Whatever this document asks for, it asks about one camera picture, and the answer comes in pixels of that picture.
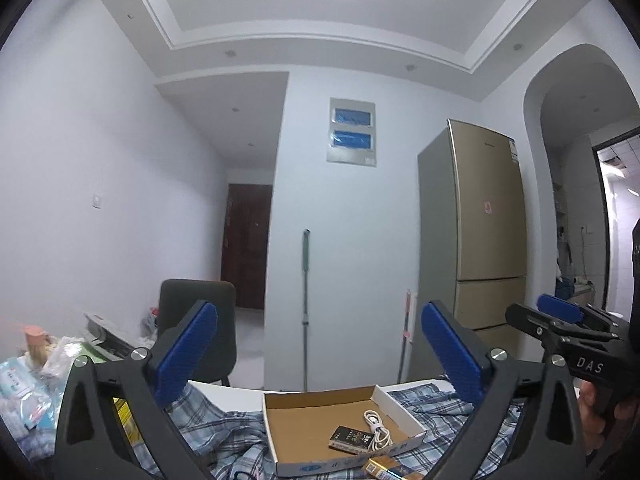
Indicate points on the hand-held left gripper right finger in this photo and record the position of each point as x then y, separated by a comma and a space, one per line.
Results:
452, 355

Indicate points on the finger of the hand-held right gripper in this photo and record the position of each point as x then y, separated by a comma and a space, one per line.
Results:
530, 320
560, 307

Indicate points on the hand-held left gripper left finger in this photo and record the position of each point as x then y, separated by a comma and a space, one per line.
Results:
185, 355

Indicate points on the shallow cardboard box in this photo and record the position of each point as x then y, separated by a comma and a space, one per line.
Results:
310, 420

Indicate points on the person's right hand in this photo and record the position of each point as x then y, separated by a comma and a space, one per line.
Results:
587, 410

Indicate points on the red white plastic bag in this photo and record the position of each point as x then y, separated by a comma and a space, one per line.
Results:
150, 322

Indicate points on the dark grey chair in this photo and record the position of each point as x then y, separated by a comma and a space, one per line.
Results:
175, 295

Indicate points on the black scissors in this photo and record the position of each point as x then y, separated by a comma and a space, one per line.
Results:
107, 335

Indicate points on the yellow box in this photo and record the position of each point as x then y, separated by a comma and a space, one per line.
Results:
124, 420

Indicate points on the blue plaid cloth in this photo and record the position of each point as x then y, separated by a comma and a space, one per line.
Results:
225, 435

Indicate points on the gold refrigerator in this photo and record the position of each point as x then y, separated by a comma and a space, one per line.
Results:
480, 240

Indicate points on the brown door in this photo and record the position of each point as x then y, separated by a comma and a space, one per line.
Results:
247, 250

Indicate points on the clear plastic bag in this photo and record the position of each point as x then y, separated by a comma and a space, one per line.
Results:
62, 357

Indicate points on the gold packet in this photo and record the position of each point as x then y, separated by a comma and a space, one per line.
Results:
385, 466

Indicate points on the small black box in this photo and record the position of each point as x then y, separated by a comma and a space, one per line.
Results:
350, 437

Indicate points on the pink cup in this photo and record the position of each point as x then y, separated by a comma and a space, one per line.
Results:
35, 342

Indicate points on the blue print tissue pack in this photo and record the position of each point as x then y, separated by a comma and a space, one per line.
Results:
17, 390

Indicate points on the white wall switch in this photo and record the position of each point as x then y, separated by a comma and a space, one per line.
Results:
97, 201

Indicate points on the wall electrical panel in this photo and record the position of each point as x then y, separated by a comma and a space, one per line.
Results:
351, 132

